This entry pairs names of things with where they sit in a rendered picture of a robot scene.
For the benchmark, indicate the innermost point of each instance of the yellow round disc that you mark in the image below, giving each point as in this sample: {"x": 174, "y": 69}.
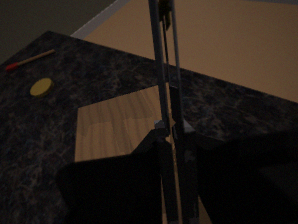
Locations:
{"x": 42, "y": 88}

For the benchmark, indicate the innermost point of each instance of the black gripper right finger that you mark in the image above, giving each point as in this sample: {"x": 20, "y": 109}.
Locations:
{"x": 222, "y": 169}

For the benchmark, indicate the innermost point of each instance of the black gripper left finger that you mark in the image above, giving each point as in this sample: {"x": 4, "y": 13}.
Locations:
{"x": 135, "y": 173}

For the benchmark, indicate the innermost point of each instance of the brown wooden board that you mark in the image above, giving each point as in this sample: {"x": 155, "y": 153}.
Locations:
{"x": 116, "y": 126}

